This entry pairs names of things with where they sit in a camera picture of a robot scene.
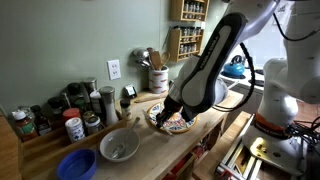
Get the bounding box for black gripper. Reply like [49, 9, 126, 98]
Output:
[156, 96, 182, 129]

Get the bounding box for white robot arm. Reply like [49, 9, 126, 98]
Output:
[156, 0, 320, 176]

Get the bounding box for colourful patterned round plate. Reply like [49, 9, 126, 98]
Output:
[147, 102, 198, 133]

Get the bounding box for small black lid jar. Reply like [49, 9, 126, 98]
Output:
[120, 98, 132, 120]

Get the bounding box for white red utensil crock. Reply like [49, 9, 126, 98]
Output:
[149, 66, 169, 94]

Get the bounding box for small black timer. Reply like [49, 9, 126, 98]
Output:
[125, 84, 137, 98]

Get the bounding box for white ceramic bowl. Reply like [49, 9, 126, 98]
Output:
[100, 128, 140, 162]

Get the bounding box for silver spoon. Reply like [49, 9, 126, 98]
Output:
[110, 117, 140, 159]

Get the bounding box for tall steel salt grinder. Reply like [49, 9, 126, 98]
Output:
[99, 86, 118, 126]

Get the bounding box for wooden spoon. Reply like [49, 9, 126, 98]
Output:
[160, 52, 170, 67]

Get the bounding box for silver ladle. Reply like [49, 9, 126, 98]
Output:
[133, 48, 150, 67]

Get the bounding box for white cap spray bottle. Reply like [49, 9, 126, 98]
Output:
[90, 90, 102, 114]

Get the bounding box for glass jar metal lid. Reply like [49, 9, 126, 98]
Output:
[85, 116, 102, 135]

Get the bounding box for steel pepper grinder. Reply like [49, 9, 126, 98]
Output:
[82, 77, 97, 94]

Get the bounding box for lower wooden spice rack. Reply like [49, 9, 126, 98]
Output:
[168, 27, 203, 62]

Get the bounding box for wooden spice rack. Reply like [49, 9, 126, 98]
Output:
[168, 27, 203, 62]
[170, 0, 210, 22]

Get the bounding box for white patterned spice can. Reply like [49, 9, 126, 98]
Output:
[65, 117, 85, 143]

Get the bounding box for blue kettle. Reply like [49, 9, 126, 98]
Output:
[221, 55, 245, 79]

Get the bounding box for red lid spice jar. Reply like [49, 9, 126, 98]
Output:
[63, 108, 81, 121]

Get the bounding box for blue plastic bowl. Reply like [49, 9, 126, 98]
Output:
[57, 149, 97, 180]

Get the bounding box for upper wooden spice rack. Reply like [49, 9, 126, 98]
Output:
[170, 0, 210, 22]

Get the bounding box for dark sauce bottle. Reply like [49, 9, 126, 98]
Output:
[31, 105, 52, 136]

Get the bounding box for wooden spice tray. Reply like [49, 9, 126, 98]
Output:
[19, 101, 127, 171]

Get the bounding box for orange sauce bottle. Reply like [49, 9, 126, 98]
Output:
[12, 111, 38, 142]

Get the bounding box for white wall outlet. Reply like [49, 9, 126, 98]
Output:
[107, 59, 121, 80]

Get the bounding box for black corrugated cable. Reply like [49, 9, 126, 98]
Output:
[211, 41, 257, 113]

